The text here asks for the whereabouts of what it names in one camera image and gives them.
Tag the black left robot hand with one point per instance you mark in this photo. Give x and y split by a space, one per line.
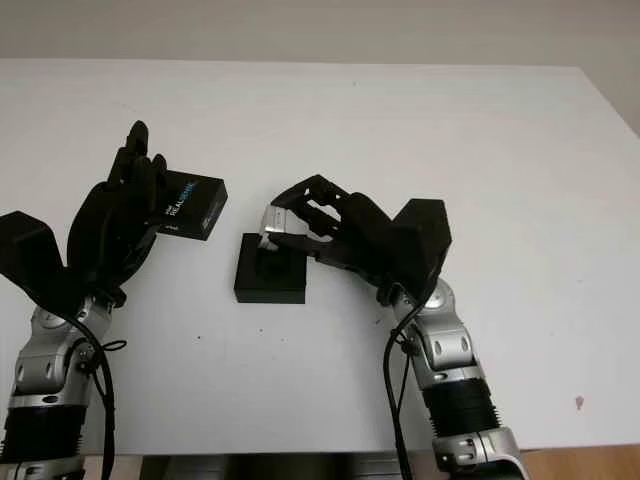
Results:
107 225

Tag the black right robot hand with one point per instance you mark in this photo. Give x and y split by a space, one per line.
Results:
367 235

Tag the black printed box lid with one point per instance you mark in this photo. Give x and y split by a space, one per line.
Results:
197 200

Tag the small silver cube camera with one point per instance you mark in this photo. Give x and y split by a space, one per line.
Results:
275 220

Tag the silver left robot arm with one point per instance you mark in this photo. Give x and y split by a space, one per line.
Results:
42 360

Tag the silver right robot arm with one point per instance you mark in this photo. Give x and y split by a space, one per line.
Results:
450 345

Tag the black box base with insert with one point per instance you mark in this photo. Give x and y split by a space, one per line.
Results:
250 292

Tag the dark grey robot torso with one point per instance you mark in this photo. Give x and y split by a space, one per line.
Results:
280 468

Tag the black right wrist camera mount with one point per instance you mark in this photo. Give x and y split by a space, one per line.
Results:
425 235

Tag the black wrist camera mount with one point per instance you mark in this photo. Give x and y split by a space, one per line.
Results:
425 235
25 250

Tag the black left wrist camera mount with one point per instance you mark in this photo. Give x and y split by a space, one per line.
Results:
25 250

